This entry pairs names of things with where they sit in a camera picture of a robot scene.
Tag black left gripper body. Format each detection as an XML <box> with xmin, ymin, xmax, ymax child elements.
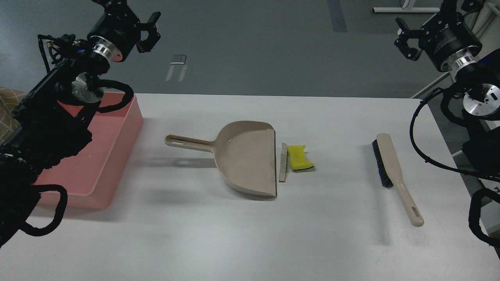
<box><xmin>87</xmin><ymin>0</ymin><xmax>149</xmax><ymax>62</ymax></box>

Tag toast bread slice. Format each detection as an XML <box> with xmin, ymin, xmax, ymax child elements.
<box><xmin>278</xmin><ymin>142</ymin><xmax>288</xmax><ymax>183</ymax></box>

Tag beige plastic dustpan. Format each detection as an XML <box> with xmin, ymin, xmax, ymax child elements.
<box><xmin>164</xmin><ymin>121</ymin><xmax>277</xmax><ymax>198</ymax></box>

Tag yellow sponge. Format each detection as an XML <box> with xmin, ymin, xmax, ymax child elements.
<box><xmin>287</xmin><ymin>145</ymin><xmax>315</xmax><ymax>171</ymax></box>

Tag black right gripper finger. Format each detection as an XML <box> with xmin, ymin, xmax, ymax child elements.
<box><xmin>394</xmin><ymin>37</ymin><xmax>422</xmax><ymax>61</ymax></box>
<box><xmin>395</xmin><ymin>17</ymin><xmax>420</xmax><ymax>38</ymax></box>

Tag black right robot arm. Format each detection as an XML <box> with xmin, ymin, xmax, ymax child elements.
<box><xmin>394</xmin><ymin>0</ymin><xmax>499</xmax><ymax>183</ymax></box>

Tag beige patterned cloth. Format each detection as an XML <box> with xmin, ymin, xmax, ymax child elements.
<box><xmin>0</xmin><ymin>87</ymin><xmax>27</xmax><ymax>144</ymax></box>

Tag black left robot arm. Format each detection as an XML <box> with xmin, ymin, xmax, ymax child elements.
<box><xmin>0</xmin><ymin>0</ymin><xmax>161</xmax><ymax>245</ymax></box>

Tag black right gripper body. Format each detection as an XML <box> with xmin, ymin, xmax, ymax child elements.
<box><xmin>418</xmin><ymin>0</ymin><xmax>483</xmax><ymax>72</ymax></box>

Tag pink plastic bin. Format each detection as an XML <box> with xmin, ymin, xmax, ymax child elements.
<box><xmin>36</xmin><ymin>97</ymin><xmax>143</xmax><ymax>209</ymax></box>

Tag beige hand brush black bristles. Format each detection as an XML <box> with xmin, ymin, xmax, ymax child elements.
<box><xmin>372</xmin><ymin>133</ymin><xmax>424</xmax><ymax>227</ymax></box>

